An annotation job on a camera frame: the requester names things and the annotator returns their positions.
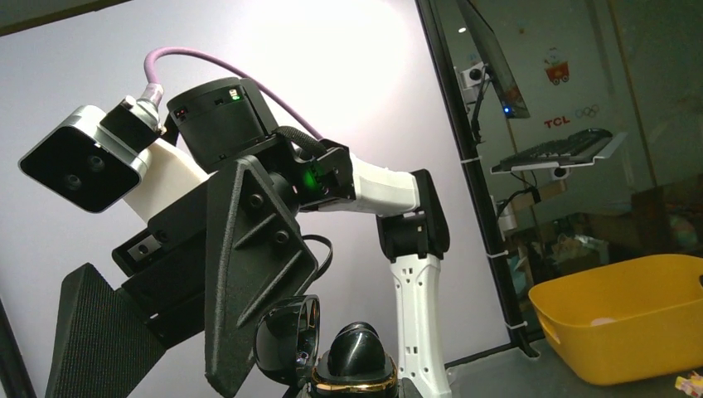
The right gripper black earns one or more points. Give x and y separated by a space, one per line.
212 262

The black earbud case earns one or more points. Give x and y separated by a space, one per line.
286 350

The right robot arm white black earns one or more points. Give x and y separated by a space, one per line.
226 119

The black keyboard on tray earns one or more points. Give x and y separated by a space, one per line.
581 149

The yellow plastic bin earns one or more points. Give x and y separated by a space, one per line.
627 321

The black frame post right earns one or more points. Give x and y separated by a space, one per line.
471 166

